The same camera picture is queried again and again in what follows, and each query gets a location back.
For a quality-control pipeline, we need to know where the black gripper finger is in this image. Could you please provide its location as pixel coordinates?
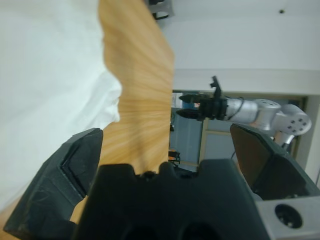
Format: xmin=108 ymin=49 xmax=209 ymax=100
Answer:
xmin=3 ymin=127 xmax=104 ymax=240
xmin=229 ymin=122 xmax=320 ymax=201

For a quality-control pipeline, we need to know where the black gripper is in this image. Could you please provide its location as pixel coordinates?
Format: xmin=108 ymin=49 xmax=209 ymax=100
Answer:
xmin=176 ymin=93 xmax=230 ymax=123

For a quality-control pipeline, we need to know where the white T-shirt with small print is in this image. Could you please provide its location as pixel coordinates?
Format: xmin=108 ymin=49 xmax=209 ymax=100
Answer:
xmin=0 ymin=0 xmax=123 ymax=213

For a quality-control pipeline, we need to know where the wrist dark camera bracket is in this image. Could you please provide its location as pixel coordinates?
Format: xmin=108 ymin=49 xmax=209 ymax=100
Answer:
xmin=209 ymin=75 xmax=224 ymax=100

